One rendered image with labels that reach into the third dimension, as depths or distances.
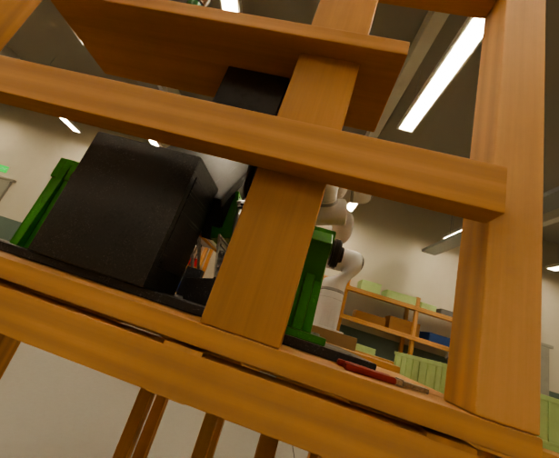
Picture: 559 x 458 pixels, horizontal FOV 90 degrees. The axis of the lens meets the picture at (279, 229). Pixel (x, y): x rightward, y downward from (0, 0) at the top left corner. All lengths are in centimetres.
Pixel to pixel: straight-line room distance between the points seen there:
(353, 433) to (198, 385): 24
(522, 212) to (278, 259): 44
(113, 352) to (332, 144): 51
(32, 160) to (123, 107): 903
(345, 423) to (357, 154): 43
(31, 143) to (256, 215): 958
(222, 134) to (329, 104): 24
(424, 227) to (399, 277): 145
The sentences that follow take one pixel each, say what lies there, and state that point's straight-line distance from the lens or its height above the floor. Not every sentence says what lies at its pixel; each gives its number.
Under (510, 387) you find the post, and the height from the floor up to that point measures 93.
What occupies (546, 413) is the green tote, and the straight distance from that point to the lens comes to 153.
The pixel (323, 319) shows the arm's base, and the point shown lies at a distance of 141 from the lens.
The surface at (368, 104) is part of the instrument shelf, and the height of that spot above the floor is 150.
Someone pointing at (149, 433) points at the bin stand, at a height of 31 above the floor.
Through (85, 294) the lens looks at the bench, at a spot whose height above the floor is 86.
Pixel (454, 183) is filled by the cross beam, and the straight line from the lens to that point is 56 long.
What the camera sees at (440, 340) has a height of 151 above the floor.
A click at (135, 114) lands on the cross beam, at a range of 66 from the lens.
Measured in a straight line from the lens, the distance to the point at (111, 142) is 88.
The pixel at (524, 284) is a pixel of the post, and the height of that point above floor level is 109.
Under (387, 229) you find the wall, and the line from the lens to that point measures 731.
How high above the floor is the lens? 92
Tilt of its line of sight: 17 degrees up
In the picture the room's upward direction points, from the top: 18 degrees clockwise
